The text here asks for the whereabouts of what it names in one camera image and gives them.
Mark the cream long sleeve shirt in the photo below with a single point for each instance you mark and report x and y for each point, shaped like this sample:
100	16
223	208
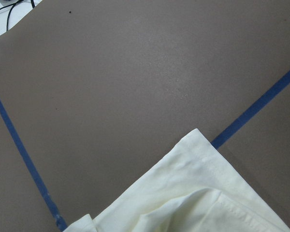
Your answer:
193	188

